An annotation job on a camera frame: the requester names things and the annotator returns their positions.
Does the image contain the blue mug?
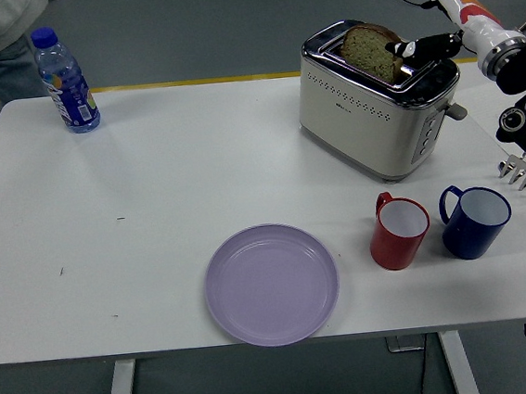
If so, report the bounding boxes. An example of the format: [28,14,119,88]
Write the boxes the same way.
[436,179,517,263]

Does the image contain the red mug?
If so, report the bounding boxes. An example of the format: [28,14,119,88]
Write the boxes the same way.
[365,187,436,273]

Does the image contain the blue-capped water bottle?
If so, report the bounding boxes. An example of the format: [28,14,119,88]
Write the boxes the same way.
[29,21,103,138]

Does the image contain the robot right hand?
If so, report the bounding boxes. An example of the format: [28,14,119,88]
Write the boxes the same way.
[379,0,526,73]

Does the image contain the bread slice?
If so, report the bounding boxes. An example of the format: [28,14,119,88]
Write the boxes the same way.
[337,20,406,89]

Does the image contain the purple plate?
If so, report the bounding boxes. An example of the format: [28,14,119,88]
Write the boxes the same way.
[199,217,346,355]

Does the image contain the black cable under table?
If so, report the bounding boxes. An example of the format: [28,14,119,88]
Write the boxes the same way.
[410,333,435,394]

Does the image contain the clear bracket under table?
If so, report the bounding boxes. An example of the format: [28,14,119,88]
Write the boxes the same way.
[384,332,428,355]

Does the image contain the cream and chrome toaster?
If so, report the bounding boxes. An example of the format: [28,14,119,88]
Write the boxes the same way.
[289,8,475,192]

